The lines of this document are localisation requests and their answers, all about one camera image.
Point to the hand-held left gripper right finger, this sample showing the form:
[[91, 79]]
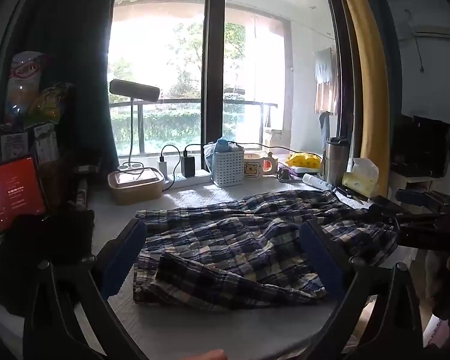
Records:
[[319, 257]]

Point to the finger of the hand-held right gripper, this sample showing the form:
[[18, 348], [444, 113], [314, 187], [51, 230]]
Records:
[[420, 198], [388, 210]]

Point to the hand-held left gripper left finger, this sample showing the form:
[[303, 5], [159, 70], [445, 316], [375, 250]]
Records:
[[123, 257]]

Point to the plaid pants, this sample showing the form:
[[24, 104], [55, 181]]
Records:
[[228, 240]]

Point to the person's left hand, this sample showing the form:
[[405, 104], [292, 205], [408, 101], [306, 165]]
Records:
[[210, 355]]

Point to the yellow tissue pack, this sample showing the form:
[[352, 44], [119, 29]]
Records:
[[360, 182]]

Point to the black box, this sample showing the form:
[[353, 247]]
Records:
[[420, 146]]

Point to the steel tumbler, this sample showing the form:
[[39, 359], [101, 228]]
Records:
[[336, 165]]

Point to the brown lidded container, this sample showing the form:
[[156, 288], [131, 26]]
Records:
[[135, 187]]

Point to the rolled white paper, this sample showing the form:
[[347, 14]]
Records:
[[317, 182]]

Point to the black cloth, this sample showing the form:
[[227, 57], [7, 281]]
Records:
[[41, 255]]

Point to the purple pouch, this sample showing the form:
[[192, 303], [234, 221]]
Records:
[[289, 173]]

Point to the white charger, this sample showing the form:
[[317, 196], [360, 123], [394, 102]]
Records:
[[162, 168]]

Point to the yellow spotted cloth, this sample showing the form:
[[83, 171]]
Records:
[[303, 160]]

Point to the white textured tablecloth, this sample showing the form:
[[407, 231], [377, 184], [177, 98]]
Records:
[[195, 330]]

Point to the white power strip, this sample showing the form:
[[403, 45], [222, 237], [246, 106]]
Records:
[[195, 180]]

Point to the black charger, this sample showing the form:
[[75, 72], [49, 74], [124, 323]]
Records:
[[188, 165]]

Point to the bear print mug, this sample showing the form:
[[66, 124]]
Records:
[[253, 167]]

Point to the hanging beige garment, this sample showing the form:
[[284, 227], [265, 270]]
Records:
[[327, 99]]

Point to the white perforated basket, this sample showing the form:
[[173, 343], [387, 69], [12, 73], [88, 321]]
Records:
[[228, 168]]

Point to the yellow curtain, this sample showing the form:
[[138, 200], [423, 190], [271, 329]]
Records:
[[367, 82]]

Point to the tablet with red screen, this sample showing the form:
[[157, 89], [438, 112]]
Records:
[[11, 195]]

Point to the clear plastic bag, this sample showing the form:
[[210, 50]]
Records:
[[209, 157]]

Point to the white printed carton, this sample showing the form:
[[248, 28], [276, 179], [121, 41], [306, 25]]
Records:
[[45, 144], [14, 146]]

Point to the hanging light blue garment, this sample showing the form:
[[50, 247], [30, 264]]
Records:
[[323, 65]]

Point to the balcony railing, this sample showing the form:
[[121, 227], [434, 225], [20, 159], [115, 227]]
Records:
[[172, 102]]

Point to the grey desk lamp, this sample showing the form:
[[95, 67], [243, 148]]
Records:
[[135, 90]]

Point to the white air conditioner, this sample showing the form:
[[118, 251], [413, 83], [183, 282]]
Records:
[[440, 28]]

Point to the yellow green snack bag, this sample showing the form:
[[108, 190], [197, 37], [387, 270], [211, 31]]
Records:
[[52, 103]]

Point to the pink snack bag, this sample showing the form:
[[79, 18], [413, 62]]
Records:
[[22, 82]]

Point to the dark green curtain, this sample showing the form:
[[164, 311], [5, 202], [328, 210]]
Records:
[[78, 45]]

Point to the dark window frame post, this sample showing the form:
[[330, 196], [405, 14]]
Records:
[[212, 63]]

